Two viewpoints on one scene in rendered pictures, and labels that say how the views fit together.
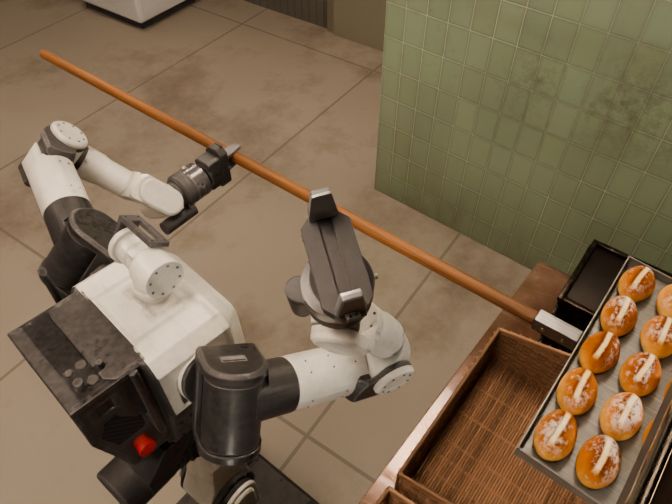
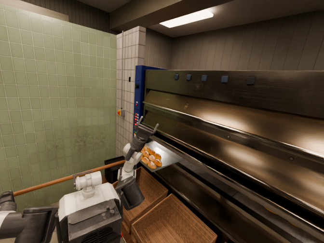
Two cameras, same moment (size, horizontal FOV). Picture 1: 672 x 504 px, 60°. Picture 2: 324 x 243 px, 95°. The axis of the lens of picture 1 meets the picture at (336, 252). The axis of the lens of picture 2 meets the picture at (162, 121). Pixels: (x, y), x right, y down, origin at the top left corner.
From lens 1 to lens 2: 0.88 m
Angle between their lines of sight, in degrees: 71
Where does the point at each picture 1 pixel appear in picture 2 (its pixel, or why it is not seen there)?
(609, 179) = (86, 157)
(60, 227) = (22, 220)
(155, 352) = (112, 195)
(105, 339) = (98, 207)
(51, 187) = not seen: outside the picture
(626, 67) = (77, 133)
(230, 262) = not seen: outside the picture
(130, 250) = (87, 177)
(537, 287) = not seen: hidden behind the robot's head
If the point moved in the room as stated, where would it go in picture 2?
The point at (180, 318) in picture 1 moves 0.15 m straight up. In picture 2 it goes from (103, 189) to (103, 165)
